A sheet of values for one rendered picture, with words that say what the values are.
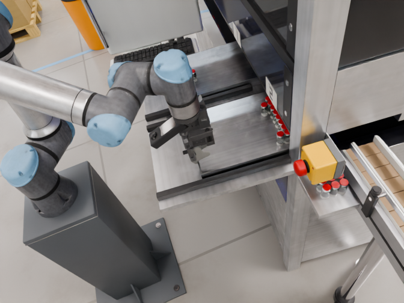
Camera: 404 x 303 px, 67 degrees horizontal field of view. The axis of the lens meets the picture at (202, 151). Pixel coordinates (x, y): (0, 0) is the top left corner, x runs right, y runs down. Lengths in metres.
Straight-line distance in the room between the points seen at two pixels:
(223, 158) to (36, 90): 0.54
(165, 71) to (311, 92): 0.30
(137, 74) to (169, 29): 0.96
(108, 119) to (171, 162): 0.40
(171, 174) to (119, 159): 1.37
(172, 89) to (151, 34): 0.99
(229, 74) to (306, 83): 0.60
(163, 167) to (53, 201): 0.38
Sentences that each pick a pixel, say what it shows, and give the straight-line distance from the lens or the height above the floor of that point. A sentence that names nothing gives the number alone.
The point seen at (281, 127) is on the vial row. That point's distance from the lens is 0.97.
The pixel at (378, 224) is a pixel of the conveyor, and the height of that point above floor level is 0.90.
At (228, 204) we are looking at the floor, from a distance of 1.86.
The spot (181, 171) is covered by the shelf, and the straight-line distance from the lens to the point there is 0.94.
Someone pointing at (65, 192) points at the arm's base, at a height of 0.84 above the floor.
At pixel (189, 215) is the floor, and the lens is 1.87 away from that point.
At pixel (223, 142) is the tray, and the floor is 0.88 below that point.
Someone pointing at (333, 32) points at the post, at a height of 1.30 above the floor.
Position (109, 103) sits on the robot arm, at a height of 1.25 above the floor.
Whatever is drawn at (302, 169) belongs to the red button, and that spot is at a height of 1.01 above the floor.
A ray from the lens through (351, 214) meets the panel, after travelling 1.32.
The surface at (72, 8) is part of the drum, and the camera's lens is 3.39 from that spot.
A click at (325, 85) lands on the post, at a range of 0.69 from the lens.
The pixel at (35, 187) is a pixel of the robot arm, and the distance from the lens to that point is 1.07.
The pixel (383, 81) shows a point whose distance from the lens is 0.78.
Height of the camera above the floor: 1.63
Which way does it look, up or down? 50 degrees down
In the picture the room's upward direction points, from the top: 17 degrees counter-clockwise
